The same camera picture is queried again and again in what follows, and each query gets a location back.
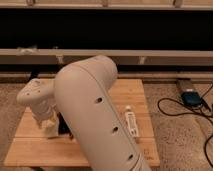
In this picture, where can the grey power strip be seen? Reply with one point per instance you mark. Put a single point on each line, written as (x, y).
(185, 86)

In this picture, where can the white tube bottle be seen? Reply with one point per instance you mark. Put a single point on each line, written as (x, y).
(131, 122)

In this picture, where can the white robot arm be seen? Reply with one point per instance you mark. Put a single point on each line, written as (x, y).
(81, 92)

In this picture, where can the white sponge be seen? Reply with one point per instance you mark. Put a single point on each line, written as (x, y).
(51, 128)

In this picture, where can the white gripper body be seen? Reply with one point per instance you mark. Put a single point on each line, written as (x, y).
(42, 112)

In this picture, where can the wooden table board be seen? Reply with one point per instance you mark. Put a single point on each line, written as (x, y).
(30, 148)

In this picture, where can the blue power adapter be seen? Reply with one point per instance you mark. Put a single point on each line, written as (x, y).
(191, 99)

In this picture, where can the black rectangular block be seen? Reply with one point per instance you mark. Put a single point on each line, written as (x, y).
(63, 128)

